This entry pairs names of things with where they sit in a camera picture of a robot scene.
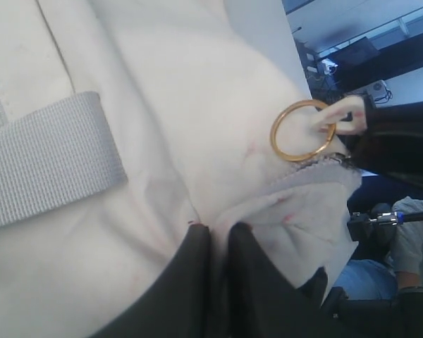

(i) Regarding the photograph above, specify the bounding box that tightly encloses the white canvas backpack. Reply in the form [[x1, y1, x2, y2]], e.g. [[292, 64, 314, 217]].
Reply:
[[0, 1, 361, 337]]

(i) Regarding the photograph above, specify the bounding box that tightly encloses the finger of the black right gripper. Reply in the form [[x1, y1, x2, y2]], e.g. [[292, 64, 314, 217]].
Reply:
[[348, 101, 423, 189]]

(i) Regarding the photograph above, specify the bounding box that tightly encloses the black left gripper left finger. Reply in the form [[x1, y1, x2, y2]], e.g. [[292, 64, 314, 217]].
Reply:
[[94, 225, 226, 338]]

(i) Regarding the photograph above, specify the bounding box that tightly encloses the person in blue jeans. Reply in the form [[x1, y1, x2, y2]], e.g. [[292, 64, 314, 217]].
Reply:
[[334, 196, 423, 303]]

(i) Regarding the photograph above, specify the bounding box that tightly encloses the gold zipper pull ring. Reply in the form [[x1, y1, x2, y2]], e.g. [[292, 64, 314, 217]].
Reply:
[[270, 99, 338, 163]]

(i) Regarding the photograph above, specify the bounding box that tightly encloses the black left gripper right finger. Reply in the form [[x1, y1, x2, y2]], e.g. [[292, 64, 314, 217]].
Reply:
[[227, 225, 330, 337]]

